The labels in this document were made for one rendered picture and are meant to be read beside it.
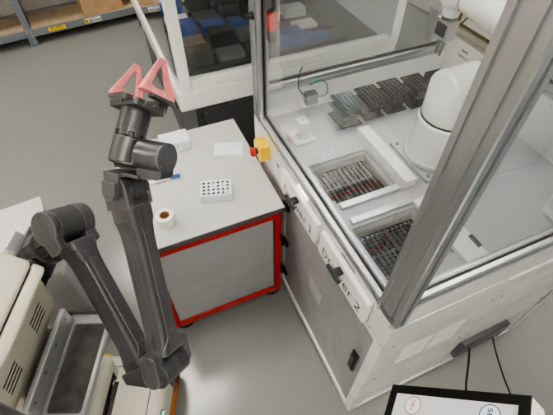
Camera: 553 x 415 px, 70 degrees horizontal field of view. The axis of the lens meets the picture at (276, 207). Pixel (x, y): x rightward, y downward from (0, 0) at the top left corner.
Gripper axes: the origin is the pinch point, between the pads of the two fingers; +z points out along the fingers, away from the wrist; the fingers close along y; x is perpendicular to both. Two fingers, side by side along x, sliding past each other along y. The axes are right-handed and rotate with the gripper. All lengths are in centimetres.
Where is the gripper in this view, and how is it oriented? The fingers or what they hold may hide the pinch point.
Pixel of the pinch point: (148, 66)
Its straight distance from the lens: 85.1
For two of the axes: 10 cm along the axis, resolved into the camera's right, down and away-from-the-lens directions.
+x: -6.5, -2.0, -7.4
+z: 2.3, -9.7, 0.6
